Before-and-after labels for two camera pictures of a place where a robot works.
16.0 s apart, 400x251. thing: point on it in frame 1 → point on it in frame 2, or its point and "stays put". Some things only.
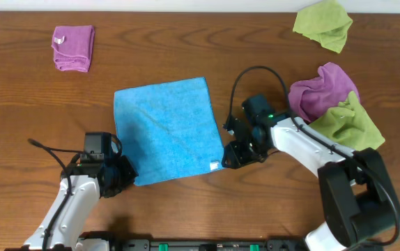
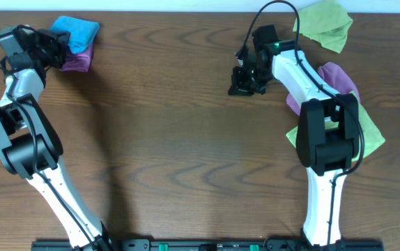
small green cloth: (326, 21) stays put
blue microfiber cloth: (168, 130) → (82, 33)
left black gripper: (127, 171) → (54, 47)
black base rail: (197, 245) stays put
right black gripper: (233, 155) → (247, 74)
